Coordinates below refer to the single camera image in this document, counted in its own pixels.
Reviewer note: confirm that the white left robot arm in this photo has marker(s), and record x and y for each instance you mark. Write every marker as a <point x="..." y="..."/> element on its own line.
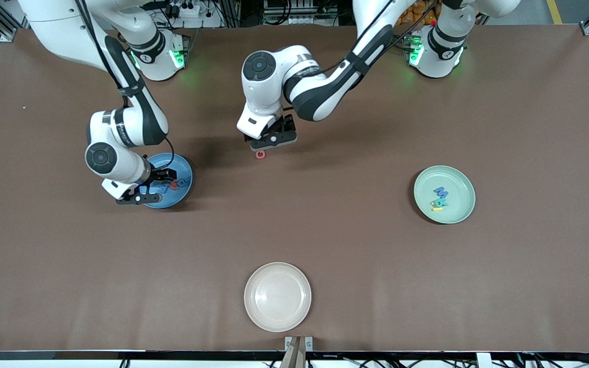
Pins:
<point x="325" y="87"/>

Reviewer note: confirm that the beige plate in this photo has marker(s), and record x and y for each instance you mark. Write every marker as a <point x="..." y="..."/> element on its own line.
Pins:
<point x="277" y="297"/>

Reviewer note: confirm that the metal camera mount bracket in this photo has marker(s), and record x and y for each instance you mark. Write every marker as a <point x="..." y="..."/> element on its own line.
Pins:
<point x="289" y="343"/>

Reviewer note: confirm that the white power strip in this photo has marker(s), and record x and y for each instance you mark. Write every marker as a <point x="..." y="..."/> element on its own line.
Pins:
<point x="187" y="10"/>

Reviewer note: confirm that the blue foam letter g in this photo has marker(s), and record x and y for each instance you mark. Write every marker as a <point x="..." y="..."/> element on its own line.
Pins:
<point x="183" y="183"/>

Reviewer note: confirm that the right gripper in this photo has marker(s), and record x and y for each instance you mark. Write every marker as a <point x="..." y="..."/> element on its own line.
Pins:
<point x="160" y="176"/>

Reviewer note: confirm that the pale green plate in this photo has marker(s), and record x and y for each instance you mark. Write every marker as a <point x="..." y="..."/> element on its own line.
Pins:
<point x="458" y="179"/>

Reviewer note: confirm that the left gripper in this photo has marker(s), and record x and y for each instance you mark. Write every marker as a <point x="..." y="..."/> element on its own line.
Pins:
<point x="288" y="124"/>

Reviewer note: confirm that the blue plate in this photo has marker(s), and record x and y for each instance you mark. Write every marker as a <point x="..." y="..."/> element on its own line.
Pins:
<point x="184" y="166"/>

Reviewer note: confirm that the bag of orange fruit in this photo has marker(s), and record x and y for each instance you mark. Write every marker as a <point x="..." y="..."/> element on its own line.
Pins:
<point x="417" y="13"/>

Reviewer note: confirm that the grey equipment rack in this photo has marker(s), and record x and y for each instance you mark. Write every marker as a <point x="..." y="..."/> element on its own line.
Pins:
<point x="299" y="10"/>

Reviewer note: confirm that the large blue foam letter W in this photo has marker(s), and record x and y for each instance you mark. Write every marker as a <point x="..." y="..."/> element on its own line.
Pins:
<point x="441" y="192"/>

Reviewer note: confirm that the teal foam letter R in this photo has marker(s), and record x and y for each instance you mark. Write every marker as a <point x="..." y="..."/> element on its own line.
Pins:
<point x="440" y="203"/>

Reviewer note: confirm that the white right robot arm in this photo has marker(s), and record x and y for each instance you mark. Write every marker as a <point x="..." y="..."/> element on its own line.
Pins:
<point x="120" y="128"/>

